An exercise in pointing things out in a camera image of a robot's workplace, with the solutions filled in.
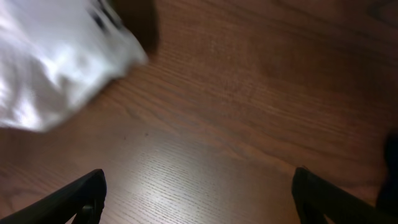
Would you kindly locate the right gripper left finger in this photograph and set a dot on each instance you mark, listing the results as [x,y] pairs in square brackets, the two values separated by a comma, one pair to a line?
[81,201]

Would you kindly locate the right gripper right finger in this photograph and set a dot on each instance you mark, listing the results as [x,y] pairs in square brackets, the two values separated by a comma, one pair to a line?
[315,199]

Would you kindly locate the white t-shirt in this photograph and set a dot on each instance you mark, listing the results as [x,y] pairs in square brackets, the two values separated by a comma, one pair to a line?
[56,56]

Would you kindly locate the black t-shirt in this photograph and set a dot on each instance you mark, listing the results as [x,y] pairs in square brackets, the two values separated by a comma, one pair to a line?
[387,198]

